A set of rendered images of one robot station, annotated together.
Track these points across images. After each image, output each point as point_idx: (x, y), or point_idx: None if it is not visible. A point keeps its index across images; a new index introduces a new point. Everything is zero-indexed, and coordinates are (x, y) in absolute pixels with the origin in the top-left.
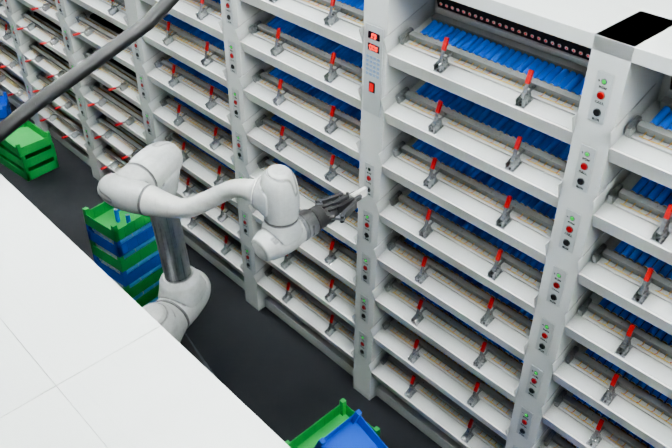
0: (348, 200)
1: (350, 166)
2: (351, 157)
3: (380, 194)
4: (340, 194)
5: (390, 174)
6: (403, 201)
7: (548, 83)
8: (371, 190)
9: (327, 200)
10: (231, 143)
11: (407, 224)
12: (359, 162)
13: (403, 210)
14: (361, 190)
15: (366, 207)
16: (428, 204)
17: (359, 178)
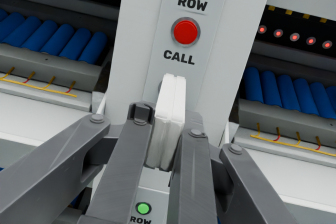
0: (194, 156)
1: (10, 48)
2: (0, 28)
3: (232, 100)
4: (97, 129)
5: None
6: (260, 118)
7: None
8: (189, 91)
9: (11, 218)
10: None
11: (326, 190)
12: (37, 38)
13: (275, 147)
14: (181, 89)
15: (141, 173)
16: (324, 111)
17: (117, 50)
